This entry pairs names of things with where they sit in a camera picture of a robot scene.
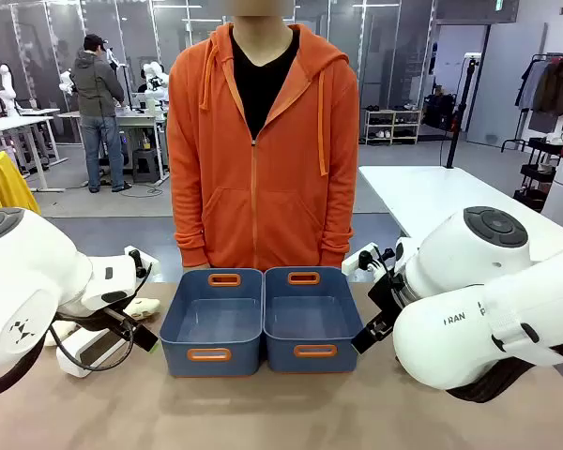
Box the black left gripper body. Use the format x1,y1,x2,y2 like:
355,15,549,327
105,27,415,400
91,305,140,335

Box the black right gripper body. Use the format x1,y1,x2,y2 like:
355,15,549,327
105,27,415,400
367,273,407,321

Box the white digital clock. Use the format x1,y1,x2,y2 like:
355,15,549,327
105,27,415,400
55,327,135,379

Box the person's right forearm orange sleeve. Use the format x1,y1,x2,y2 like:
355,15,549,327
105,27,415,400
173,187,213,269

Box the person's left forearm orange sleeve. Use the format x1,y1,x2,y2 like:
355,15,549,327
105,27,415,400
317,187,358,269

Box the white side table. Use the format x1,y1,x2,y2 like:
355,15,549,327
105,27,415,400
358,165,563,241

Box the black sleeve on left arm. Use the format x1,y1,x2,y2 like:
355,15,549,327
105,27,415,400
0,345,44,402

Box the grey plastic stool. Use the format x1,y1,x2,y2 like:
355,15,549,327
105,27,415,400
131,149,161,184

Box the yellow cloth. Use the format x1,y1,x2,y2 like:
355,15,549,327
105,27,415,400
0,150,42,217

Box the wooden shoe rack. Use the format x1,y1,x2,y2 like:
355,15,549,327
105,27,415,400
364,108,423,145

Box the person in orange hoodie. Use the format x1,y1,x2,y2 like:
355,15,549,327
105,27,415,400
166,13,360,273

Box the black utility cart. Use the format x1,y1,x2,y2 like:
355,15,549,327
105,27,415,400
513,136,563,212

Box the black tripod pole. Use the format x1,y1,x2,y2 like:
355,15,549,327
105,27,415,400
445,53,480,170

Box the white background workbench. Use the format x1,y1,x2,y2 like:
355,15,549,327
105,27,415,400
57,108,170,185

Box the man in grey hoodie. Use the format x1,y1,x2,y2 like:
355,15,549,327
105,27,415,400
69,33,128,194

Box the white background desk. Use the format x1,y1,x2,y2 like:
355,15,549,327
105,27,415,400
0,108,68,193

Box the white background humanoid robot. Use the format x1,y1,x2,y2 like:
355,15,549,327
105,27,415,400
138,60,170,113

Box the black clothes rack with garments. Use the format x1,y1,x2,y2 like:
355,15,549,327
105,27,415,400
500,53,563,152

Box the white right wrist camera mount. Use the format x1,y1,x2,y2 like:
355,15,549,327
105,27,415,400
341,242,382,275

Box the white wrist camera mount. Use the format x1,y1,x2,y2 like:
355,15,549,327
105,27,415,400
124,245,161,278
341,242,382,275

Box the blue basket orange handles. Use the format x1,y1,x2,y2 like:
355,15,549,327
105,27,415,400
158,267,266,379
262,265,365,375

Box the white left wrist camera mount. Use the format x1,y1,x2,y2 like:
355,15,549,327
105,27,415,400
124,245,161,278

